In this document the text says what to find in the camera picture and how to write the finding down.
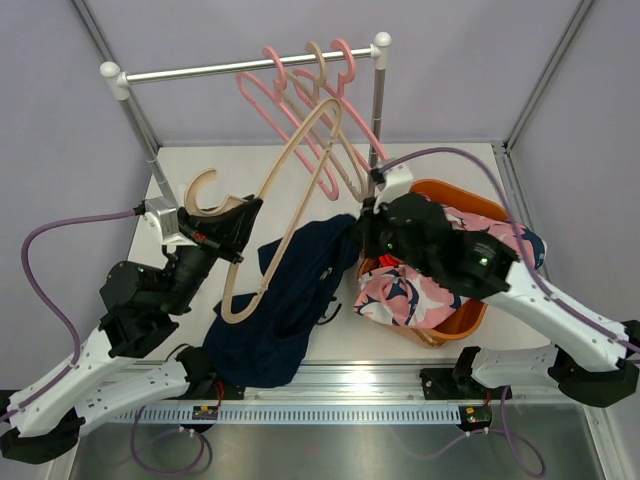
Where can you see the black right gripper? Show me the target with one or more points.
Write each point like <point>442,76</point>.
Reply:
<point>367,225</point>

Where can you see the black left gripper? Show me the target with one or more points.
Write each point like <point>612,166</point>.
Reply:
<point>222,231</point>

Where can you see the orange shorts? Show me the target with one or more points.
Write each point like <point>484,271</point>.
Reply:
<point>388,260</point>

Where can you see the pink patterned shorts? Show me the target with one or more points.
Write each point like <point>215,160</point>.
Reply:
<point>404,297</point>

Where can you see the navy blue shorts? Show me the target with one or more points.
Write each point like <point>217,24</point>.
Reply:
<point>266,349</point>

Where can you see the pink plastic hanger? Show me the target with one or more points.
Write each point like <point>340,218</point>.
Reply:
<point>316,84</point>
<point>277,95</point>

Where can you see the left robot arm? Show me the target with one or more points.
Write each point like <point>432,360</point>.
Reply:
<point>47,419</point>

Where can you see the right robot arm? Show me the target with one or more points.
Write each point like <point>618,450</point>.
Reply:
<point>446,259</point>

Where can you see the orange plastic basket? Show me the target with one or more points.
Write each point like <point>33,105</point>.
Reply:
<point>467,319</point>

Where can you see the silver clothes rack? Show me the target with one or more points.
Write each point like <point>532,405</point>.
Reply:
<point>120,81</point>

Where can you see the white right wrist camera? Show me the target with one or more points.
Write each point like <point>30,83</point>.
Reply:
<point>394,179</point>

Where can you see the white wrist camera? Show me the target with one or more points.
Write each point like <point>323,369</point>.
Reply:
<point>162,218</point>
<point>394,179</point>

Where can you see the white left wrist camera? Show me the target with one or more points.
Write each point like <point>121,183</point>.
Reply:
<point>162,218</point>

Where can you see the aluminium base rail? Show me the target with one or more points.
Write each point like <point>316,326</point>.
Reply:
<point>349,394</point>

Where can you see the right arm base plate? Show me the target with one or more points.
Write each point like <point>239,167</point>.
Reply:
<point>454,384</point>

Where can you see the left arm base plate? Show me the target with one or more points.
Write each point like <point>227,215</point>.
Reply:
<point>217,387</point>

